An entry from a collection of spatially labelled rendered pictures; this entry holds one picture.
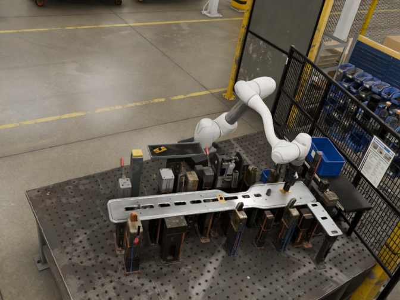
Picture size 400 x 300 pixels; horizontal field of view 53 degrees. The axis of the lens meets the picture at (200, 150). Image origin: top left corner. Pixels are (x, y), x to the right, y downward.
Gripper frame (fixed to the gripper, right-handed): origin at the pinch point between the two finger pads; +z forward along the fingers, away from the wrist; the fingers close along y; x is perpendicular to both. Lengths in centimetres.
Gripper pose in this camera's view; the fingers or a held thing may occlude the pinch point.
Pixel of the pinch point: (287, 186)
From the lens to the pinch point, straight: 274.4
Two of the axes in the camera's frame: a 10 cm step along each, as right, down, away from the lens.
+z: -1.5, 8.1, 5.7
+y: 3.0, 5.9, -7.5
